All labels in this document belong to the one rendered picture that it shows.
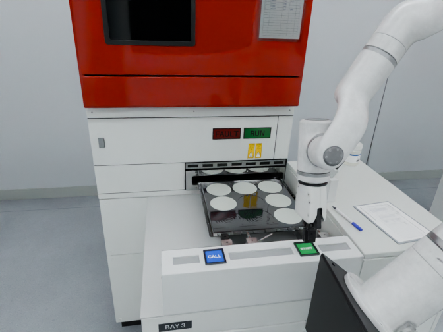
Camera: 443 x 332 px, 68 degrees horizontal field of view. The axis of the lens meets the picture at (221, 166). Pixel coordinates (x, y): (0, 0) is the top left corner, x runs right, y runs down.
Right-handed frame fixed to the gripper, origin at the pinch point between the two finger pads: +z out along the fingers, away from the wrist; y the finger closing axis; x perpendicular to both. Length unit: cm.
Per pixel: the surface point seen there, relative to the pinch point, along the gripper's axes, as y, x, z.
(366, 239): -2.5, 19.3, 4.2
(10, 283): -120, -134, 77
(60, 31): -194, -109, -78
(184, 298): 2.1, -34.6, 14.0
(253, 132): -54, -1, -21
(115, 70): -45, -53, -45
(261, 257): 0.8, -13.7, 5.1
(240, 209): -32.7, -11.8, 4.4
